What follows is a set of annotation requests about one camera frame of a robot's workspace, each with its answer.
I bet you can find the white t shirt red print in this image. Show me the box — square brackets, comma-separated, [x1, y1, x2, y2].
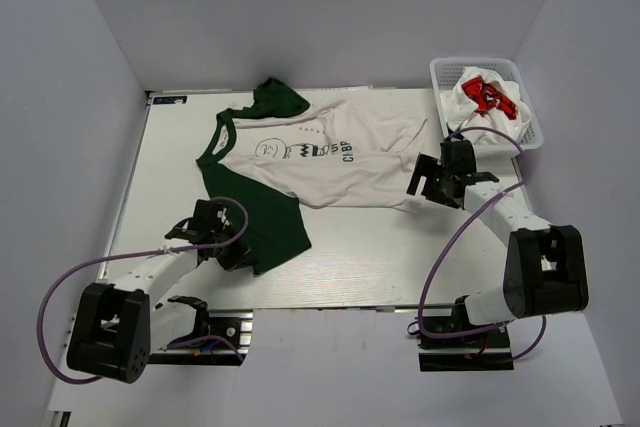
[439, 66, 533, 145]

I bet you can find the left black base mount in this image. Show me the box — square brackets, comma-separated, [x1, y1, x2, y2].
[150, 311, 254, 367]

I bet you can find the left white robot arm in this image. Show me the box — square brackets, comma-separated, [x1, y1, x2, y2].
[66, 197, 250, 384]

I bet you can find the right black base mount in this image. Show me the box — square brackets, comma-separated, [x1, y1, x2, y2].
[407, 320, 514, 372]

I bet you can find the white plastic basket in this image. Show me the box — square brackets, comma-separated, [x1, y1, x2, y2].
[430, 57, 543, 158]

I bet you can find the blue table label sticker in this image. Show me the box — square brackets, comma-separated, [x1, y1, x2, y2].
[152, 95, 188, 105]

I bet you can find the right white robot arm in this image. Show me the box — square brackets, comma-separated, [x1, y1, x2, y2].
[407, 139, 589, 346]

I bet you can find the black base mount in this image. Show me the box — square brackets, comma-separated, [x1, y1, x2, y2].
[407, 320, 514, 372]
[150, 311, 254, 367]

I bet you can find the white green raglan t shirt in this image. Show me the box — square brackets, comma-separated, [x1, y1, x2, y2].
[196, 78, 428, 275]

